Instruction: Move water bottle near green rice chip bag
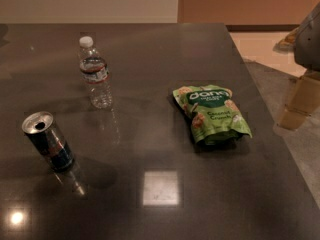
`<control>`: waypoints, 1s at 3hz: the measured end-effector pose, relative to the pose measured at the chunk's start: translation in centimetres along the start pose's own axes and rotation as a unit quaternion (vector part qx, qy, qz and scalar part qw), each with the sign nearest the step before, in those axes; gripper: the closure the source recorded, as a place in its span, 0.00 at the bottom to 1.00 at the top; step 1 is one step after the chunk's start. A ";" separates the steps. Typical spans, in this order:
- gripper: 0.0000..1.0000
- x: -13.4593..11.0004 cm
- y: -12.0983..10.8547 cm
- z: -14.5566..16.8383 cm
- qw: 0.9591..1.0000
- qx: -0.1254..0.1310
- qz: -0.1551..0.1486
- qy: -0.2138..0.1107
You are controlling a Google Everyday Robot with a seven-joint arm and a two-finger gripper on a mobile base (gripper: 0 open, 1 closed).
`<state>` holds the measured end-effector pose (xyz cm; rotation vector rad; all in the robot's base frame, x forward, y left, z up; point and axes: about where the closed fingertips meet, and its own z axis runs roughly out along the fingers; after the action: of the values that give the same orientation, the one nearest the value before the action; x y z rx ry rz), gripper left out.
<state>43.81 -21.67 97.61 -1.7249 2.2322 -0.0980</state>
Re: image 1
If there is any green rice chip bag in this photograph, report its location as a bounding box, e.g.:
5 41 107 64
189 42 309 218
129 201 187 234
173 85 252 145

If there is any clear plastic water bottle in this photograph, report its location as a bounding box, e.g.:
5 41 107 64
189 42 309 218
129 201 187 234
79 36 113 109

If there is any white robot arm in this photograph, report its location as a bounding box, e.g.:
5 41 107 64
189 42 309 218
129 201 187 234
278 3 320 130

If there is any dark energy drink can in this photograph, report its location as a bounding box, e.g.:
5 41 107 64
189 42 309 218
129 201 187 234
22 111 74 172

